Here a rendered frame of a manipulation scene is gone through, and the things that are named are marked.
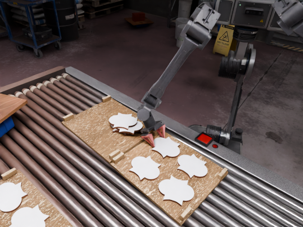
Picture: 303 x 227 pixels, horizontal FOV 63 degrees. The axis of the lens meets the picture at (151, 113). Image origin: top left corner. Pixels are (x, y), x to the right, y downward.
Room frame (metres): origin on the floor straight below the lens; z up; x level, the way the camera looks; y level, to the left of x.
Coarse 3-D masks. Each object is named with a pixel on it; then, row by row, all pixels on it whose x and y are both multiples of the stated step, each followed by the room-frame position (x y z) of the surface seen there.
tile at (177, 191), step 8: (160, 184) 0.65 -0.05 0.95; (168, 184) 0.65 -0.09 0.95; (176, 184) 0.65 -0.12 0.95; (184, 184) 0.65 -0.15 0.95; (160, 192) 0.61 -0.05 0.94; (168, 192) 0.61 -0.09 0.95; (176, 192) 0.61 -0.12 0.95; (184, 192) 0.61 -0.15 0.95; (192, 192) 0.61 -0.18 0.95; (168, 200) 0.58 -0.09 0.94; (176, 200) 0.57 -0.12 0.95; (184, 200) 0.58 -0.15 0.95
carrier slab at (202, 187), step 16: (144, 144) 0.89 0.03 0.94; (128, 160) 0.78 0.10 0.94; (160, 160) 0.79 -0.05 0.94; (176, 160) 0.79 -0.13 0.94; (208, 160) 0.81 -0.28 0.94; (128, 176) 0.69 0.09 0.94; (160, 176) 0.70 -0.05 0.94; (176, 176) 0.70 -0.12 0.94; (208, 176) 0.71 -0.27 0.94; (224, 176) 0.72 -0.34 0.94; (144, 192) 0.61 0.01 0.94; (208, 192) 0.63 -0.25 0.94; (160, 208) 0.55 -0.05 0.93; (176, 208) 0.55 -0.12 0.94; (192, 208) 0.55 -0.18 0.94
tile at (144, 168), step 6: (132, 162) 0.76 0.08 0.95; (138, 162) 0.76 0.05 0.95; (144, 162) 0.76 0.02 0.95; (150, 162) 0.76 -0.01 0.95; (132, 168) 0.72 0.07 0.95; (138, 168) 0.72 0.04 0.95; (144, 168) 0.73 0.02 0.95; (150, 168) 0.73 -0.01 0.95; (156, 168) 0.73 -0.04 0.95; (138, 174) 0.69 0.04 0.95; (144, 174) 0.69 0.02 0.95; (150, 174) 0.69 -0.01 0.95; (156, 174) 0.70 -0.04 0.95; (150, 180) 0.67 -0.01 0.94
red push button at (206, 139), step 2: (202, 134) 1.00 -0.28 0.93; (204, 134) 1.00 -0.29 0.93; (200, 136) 0.98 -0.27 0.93; (202, 136) 0.98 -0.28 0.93; (204, 136) 0.98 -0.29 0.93; (206, 136) 0.98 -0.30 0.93; (208, 136) 0.98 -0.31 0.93; (198, 138) 0.96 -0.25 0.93; (200, 138) 0.96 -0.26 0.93; (202, 138) 0.97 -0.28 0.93; (204, 138) 0.97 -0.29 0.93; (206, 138) 0.97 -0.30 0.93; (208, 138) 0.97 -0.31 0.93; (210, 138) 0.97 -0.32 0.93; (200, 140) 0.95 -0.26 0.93; (202, 140) 0.95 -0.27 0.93; (204, 140) 0.95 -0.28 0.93; (206, 140) 0.95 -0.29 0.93; (208, 140) 0.95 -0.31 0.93; (210, 140) 0.96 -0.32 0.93; (204, 142) 0.94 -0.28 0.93; (206, 142) 0.94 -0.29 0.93
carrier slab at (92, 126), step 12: (96, 108) 1.17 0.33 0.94; (108, 108) 1.18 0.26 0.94; (120, 108) 1.19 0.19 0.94; (72, 120) 1.05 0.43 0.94; (84, 120) 1.05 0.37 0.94; (96, 120) 1.06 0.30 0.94; (108, 120) 1.07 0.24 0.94; (72, 132) 0.96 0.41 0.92; (84, 132) 0.96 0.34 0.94; (96, 132) 0.96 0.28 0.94; (108, 132) 0.96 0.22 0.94; (96, 144) 0.87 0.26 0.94; (108, 144) 0.88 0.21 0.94; (120, 144) 0.88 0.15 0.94; (132, 144) 0.89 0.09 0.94; (108, 156) 0.80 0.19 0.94
